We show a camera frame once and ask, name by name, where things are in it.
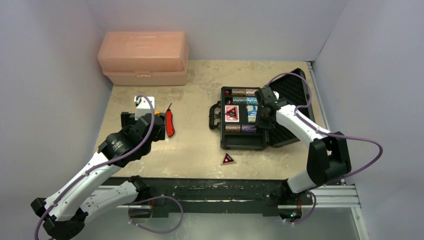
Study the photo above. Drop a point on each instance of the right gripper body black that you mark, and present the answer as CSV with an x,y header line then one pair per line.
x,y
262,117

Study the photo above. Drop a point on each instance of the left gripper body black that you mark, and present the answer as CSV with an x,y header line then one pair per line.
x,y
128,119

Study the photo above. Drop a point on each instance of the purple poker chip stack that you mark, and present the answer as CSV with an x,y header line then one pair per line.
x,y
247,128

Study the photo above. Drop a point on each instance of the black poker set case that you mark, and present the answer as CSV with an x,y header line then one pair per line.
x,y
240,118

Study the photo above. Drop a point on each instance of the all-in triangle button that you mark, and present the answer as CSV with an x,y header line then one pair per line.
x,y
231,113
227,159

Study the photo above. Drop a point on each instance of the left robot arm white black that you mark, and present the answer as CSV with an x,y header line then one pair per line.
x,y
64,214

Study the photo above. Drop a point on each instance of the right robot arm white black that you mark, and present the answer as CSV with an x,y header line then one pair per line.
x,y
328,155

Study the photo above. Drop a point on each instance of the blue playing card deck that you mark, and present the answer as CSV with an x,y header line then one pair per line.
x,y
251,113

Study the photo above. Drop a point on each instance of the red black utility knife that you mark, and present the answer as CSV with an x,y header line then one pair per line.
x,y
169,125

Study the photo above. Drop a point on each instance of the blue chip row in case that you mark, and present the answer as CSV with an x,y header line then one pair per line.
x,y
244,101

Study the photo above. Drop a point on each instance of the brown chip row in case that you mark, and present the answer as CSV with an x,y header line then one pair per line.
x,y
243,92

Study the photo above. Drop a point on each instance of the red playing card deck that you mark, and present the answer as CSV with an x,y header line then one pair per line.
x,y
231,121

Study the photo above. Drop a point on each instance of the pink plastic storage box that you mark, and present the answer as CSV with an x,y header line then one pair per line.
x,y
145,58

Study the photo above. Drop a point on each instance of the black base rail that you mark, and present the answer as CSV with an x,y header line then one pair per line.
x,y
269,198

